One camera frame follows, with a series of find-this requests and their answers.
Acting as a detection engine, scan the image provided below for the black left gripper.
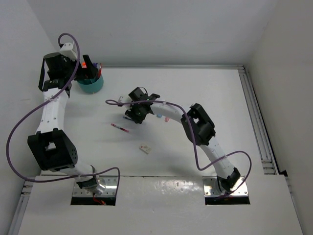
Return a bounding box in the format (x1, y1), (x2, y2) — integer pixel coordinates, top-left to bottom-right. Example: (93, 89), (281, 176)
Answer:
(61, 55), (97, 81)

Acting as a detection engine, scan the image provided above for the red pen top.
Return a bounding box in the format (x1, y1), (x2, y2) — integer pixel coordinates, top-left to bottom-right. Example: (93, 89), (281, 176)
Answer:
(97, 63), (102, 79)

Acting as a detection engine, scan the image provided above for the red pen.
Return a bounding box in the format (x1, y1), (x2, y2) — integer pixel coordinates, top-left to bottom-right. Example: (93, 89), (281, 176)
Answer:
(97, 63), (102, 79)
(110, 123), (131, 134)

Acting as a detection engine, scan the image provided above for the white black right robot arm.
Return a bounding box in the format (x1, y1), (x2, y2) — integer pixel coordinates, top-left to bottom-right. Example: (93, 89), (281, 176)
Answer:
(118, 87), (240, 192)

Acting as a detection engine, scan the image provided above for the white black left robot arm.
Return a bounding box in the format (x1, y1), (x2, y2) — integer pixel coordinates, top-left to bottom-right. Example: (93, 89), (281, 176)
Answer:
(27, 52), (100, 193)

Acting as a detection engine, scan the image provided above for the teal round desk organizer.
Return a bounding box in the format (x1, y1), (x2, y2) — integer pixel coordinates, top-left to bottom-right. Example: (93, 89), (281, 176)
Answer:
(77, 75), (104, 94)

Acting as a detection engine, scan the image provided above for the red pen left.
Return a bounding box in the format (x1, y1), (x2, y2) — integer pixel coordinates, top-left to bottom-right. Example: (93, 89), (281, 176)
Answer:
(110, 123), (131, 134)

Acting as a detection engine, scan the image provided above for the white eraser with sleeve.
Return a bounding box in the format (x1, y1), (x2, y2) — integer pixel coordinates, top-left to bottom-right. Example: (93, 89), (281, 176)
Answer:
(139, 144), (152, 154)

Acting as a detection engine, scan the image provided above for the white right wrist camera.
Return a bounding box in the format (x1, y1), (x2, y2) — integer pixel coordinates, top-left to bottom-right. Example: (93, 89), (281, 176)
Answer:
(118, 95), (132, 109)

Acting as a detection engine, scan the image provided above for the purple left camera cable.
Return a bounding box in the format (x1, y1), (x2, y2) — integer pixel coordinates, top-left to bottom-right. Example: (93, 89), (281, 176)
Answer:
(5, 33), (120, 194)

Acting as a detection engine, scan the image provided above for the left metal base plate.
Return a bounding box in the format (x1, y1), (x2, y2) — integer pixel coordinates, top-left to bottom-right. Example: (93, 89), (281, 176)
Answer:
(72, 176), (118, 197)

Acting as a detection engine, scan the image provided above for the metal base plate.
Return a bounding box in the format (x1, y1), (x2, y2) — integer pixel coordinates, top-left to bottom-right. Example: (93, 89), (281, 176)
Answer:
(202, 177), (248, 198)
(72, 176), (118, 197)

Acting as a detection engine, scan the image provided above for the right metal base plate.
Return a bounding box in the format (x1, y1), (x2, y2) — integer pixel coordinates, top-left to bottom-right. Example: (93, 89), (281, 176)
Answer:
(202, 177), (248, 198)

